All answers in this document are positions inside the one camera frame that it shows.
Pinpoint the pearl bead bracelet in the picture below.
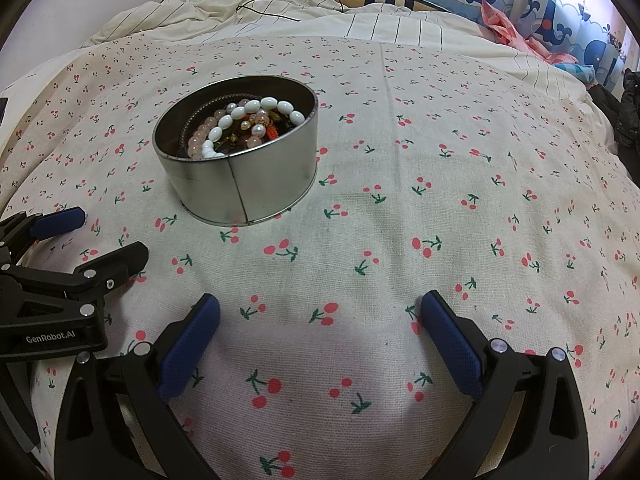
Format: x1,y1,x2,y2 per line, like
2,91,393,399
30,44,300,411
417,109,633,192
239,114,269,137

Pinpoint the pink cloth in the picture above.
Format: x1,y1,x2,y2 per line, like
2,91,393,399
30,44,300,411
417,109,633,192
479,0,567,64

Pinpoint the cream striped quilt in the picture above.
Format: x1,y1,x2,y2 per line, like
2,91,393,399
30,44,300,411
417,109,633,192
80,0,591,107

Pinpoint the pink bead bracelet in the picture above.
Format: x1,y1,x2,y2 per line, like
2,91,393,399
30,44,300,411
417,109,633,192
187,105,266,158

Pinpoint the round metal tin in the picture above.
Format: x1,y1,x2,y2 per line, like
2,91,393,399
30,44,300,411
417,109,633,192
152,76,319,224

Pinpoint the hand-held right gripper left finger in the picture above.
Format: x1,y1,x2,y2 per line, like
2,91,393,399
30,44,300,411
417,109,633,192
52,292,222,480

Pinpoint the cherry print bed sheet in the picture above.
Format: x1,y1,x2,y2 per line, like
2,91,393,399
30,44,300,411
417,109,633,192
0,35,640,480

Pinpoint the black cable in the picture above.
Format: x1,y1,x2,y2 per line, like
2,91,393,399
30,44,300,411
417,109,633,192
177,0,347,24

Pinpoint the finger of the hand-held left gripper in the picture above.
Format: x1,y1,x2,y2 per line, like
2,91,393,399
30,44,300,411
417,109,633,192
0,206,86,261
0,241,150,319

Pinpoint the dark bead bracelet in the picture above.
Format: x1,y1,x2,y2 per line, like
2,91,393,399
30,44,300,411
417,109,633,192
172,92,261,159

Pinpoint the white bead bracelet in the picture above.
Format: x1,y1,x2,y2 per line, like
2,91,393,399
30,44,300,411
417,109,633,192
187,96,306,160

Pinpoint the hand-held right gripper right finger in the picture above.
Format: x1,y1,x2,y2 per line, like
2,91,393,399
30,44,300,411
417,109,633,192
420,290,591,480

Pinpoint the dark clothing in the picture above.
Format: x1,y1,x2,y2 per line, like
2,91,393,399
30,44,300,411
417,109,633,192
587,70,640,182

